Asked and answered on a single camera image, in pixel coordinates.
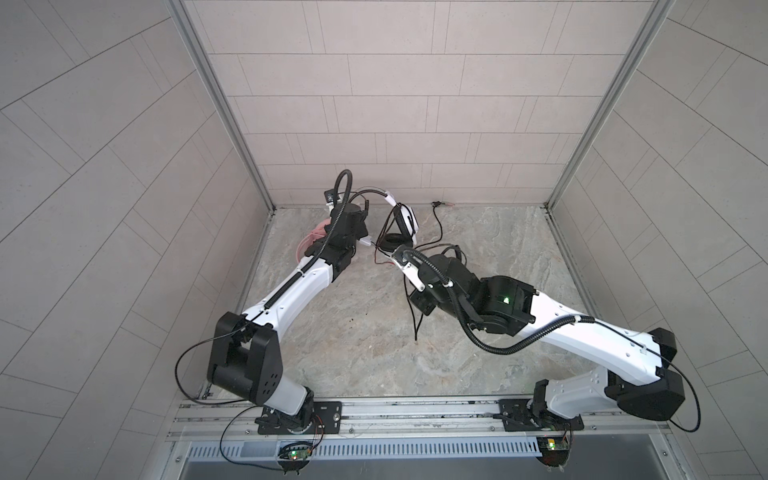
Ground white black headphones with cable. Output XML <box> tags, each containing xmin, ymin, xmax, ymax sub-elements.
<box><xmin>347</xmin><ymin>187</ymin><xmax>469</xmax><ymax>342</ymax></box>

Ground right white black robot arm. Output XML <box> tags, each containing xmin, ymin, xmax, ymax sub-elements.
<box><xmin>392</xmin><ymin>246</ymin><xmax>694</xmax><ymax>431</ymax></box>

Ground left black power cable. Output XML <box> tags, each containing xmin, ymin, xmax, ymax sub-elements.
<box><xmin>173</xmin><ymin>329</ymin><xmax>313</xmax><ymax>473</ymax></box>

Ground aluminium mounting rail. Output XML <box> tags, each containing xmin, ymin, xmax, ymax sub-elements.
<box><xmin>161</xmin><ymin>395</ymin><xmax>671</xmax><ymax>444</ymax></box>

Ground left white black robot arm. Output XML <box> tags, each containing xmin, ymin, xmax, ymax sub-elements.
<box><xmin>207</xmin><ymin>169</ymin><xmax>368</xmax><ymax>433</ymax></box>

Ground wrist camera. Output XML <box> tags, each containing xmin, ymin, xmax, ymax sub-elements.
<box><xmin>390</xmin><ymin>245</ymin><xmax>425</xmax><ymax>292</ymax></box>
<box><xmin>323</xmin><ymin>189</ymin><xmax>343</xmax><ymax>212</ymax></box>

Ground pink headphones with cable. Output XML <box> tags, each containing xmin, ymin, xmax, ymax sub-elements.
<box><xmin>295</xmin><ymin>218</ymin><xmax>331</xmax><ymax>263</ymax></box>

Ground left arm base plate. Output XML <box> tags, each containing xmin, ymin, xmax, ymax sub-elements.
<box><xmin>255</xmin><ymin>401</ymin><xmax>343</xmax><ymax>435</ymax></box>

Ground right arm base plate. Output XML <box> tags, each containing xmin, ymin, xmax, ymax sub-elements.
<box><xmin>494</xmin><ymin>398</ymin><xmax>584</xmax><ymax>433</ymax></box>

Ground white slotted cable duct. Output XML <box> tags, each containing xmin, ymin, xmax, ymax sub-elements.
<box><xmin>187</xmin><ymin>437</ymin><xmax>542</xmax><ymax>462</ymax></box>

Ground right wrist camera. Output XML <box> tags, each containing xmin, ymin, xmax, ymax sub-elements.
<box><xmin>390</xmin><ymin>245</ymin><xmax>425</xmax><ymax>292</ymax></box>

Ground left green circuit board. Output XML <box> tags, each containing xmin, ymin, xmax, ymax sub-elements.
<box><xmin>277</xmin><ymin>441</ymin><xmax>314</xmax><ymax>472</ymax></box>

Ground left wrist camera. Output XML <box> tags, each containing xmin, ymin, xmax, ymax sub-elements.
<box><xmin>323</xmin><ymin>189</ymin><xmax>343</xmax><ymax>212</ymax></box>

